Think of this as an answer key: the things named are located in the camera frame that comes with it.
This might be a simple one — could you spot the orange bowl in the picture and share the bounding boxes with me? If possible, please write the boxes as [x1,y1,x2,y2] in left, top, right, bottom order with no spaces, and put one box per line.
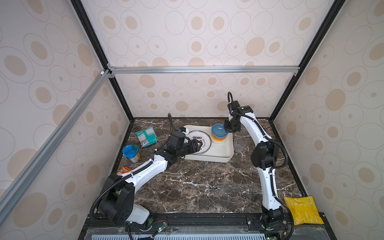
[211,135,227,143]

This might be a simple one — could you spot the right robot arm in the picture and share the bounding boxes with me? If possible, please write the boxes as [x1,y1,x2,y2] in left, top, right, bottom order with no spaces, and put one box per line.
[224,102,284,229]

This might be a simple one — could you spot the aluminium rail left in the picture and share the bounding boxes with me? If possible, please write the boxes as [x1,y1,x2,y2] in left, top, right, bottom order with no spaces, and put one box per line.
[1,70,112,224]

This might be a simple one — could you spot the yellow snack bag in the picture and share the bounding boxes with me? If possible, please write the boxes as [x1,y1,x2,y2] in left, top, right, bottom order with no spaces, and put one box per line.
[284,196,324,226]

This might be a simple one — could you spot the horizontal aluminium rail back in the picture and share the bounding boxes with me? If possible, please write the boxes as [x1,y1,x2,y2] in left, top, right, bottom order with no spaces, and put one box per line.
[110,66,300,75]

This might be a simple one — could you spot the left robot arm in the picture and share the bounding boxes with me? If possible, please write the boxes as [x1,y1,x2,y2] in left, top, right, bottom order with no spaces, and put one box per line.
[89,132,203,225]

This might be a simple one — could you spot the blue lidded cup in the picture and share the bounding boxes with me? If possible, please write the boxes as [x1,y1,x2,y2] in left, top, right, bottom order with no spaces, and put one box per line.
[123,145,140,163]

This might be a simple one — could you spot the white plate red green characters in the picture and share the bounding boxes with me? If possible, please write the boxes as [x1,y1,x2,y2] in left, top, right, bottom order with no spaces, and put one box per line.
[188,130,212,155]

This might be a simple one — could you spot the blue bowl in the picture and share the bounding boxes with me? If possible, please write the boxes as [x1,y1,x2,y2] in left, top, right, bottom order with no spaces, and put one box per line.
[211,124,228,138]

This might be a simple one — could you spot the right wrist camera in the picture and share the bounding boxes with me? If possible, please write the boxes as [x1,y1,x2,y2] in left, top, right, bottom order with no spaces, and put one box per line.
[228,101,240,116]

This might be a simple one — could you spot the orange snack packet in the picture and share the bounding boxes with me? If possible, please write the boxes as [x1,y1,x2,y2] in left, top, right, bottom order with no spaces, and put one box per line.
[117,167,132,175]

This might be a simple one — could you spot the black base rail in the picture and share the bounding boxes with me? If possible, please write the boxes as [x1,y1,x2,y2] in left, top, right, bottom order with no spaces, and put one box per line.
[79,213,336,240]

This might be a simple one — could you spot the white plastic bin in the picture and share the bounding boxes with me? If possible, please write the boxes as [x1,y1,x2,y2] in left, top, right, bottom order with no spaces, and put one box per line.
[184,125,234,163]

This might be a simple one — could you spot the green snack packet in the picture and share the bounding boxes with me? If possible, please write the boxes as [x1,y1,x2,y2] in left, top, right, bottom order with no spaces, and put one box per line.
[136,127,158,148]

